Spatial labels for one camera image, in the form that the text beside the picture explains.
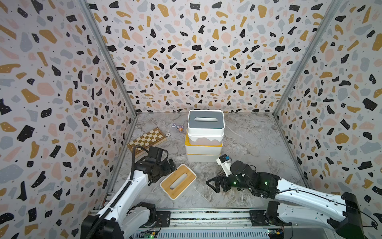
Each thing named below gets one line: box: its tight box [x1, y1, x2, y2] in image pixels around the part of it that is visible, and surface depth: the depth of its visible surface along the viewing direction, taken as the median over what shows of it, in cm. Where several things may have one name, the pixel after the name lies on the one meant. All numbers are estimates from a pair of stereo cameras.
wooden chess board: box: [126, 126, 168, 159], surface depth 105 cm
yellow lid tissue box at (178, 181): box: [160, 163, 197, 201], surface depth 83 cm
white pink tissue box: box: [187, 131, 225, 146], surface depth 77 cm
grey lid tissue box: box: [187, 109, 226, 137], surface depth 75 cm
